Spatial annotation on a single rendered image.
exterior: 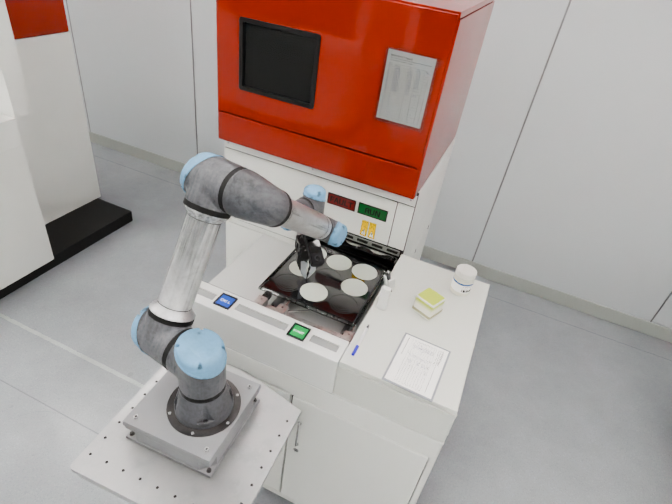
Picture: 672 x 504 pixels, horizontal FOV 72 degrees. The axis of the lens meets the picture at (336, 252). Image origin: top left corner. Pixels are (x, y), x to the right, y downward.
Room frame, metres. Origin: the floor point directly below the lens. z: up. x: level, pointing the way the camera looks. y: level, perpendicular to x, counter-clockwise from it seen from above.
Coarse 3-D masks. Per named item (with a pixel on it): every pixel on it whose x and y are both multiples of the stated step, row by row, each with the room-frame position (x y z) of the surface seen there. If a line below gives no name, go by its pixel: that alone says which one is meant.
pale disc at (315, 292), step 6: (300, 288) 1.26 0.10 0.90; (306, 288) 1.27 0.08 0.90; (312, 288) 1.27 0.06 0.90; (318, 288) 1.28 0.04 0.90; (324, 288) 1.29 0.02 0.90; (306, 294) 1.24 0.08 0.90; (312, 294) 1.24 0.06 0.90; (318, 294) 1.25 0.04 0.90; (324, 294) 1.25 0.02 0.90; (312, 300) 1.21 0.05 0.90; (318, 300) 1.22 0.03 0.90
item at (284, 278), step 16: (288, 272) 1.34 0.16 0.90; (320, 272) 1.38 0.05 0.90; (336, 272) 1.39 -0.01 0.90; (272, 288) 1.24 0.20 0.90; (288, 288) 1.26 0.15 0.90; (336, 288) 1.30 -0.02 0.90; (368, 288) 1.33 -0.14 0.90; (320, 304) 1.20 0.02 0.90; (336, 304) 1.21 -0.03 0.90; (352, 304) 1.23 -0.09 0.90; (352, 320) 1.14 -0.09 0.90
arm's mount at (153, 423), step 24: (168, 384) 0.79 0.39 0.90; (240, 384) 0.82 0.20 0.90; (144, 408) 0.70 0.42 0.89; (168, 408) 0.71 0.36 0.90; (240, 408) 0.75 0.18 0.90; (144, 432) 0.64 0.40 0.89; (168, 432) 0.65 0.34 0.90; (192, 432) 0.65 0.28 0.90; (216, 432) 0.67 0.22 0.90; (168, 456) 0.62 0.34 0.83; (192, 456) 0.60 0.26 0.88; (216, 456) 0.62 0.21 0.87
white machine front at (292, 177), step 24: (264, 168) 1.69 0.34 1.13; (288, 168) 1.65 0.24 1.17; (312, 168) 1.62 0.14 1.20; (288, 192) 1.65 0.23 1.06; (336, 192) 1.59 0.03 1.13; (360, 192) 1.56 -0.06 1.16; (384, 192) 1.53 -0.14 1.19; (336, 216) 1.58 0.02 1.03; (360, 216) 1.55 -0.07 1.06; (408, 216) 1.50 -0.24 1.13; (288, 240) 1.65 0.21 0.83; (384, 240) 1.52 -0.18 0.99; (384, 264) 1.53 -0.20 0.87
